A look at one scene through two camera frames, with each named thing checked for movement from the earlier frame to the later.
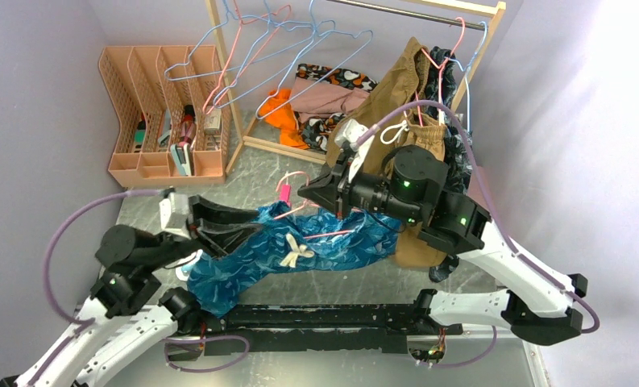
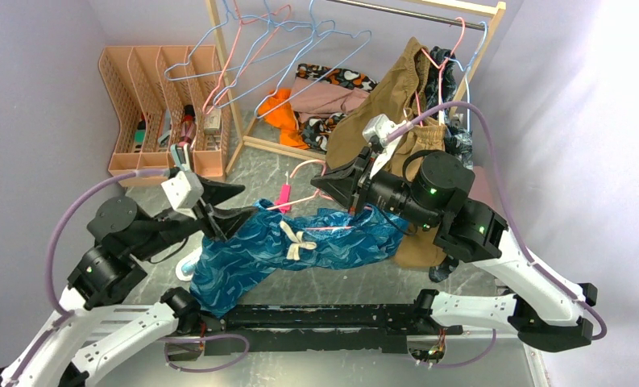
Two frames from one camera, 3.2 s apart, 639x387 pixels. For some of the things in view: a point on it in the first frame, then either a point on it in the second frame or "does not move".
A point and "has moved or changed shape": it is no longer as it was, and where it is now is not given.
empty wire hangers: [246, 65] does not move
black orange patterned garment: [316, 131] does not move
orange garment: [277, 112] does not move
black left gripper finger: [209, 211] → [214, 192]
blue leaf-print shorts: [288, 235] has moved or changed shape
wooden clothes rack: [478, 14] does not move
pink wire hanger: [310, 205] has moved or changed shape
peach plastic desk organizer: [172, 114] does not move
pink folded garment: [309, 97] does not move
